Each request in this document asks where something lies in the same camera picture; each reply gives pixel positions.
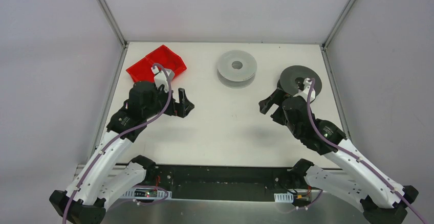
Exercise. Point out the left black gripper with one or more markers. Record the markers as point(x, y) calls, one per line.
point(178, 107)

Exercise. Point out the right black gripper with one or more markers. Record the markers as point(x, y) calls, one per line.
point(276, 104)

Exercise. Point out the white perforated spool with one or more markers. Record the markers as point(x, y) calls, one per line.
point(236, 69)

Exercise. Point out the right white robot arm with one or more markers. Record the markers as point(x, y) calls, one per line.
point(378, 197)

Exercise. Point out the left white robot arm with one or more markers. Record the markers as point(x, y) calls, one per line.
point(90, 194)

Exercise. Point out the dark grey spool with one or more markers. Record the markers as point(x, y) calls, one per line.
point(291, 79)

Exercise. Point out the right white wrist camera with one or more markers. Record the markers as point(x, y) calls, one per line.
point(307, 93)

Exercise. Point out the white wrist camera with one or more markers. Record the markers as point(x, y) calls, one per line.
point(160, 78)
point(307, 93)

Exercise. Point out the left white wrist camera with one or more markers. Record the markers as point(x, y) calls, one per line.
point(160, 78)

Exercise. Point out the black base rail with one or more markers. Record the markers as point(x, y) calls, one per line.
point(258, 184)

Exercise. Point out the right white cable duct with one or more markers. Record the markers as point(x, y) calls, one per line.
point(283, 197)

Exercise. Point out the white cable duct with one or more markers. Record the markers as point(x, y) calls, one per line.
point(146, 194)
point(283, 197)

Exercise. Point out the left white cable duct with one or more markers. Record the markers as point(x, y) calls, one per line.
point(146, 194)

